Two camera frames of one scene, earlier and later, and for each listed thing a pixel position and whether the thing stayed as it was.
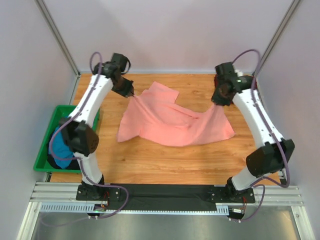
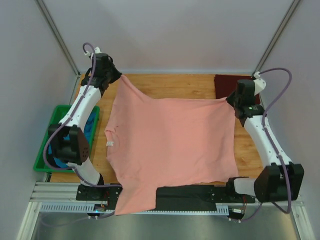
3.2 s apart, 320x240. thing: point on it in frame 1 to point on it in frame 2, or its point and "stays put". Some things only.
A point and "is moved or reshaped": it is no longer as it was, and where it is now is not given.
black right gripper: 220,99 to 233,101
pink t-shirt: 154,114 is moved or reshaped
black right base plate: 230,194 stays put
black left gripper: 125,86 to 113,74
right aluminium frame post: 291,9 stays put
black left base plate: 93,192 stays put
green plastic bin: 42,164 stays put
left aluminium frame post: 58,36 stays put
